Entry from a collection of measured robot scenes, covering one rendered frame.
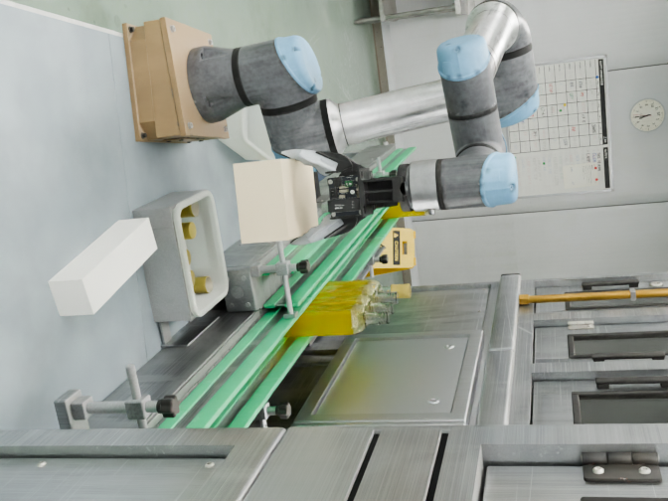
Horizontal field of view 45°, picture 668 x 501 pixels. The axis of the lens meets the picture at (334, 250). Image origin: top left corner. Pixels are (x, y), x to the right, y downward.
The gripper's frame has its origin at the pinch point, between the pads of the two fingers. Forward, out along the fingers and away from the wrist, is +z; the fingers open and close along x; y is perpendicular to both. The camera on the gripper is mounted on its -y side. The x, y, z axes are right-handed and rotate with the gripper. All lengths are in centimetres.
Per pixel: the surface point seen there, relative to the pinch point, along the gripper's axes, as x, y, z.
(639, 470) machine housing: 23, 53, -46
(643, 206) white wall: 50, -648, -108
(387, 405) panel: 44, -33, -5
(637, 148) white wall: -1, -640, -105
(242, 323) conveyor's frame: 25.2, -30.1, 23.1
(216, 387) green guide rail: 31.5, -4.7, 18.2
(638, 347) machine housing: 42, -70, -55
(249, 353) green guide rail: 29.1, -19.5, 17.8
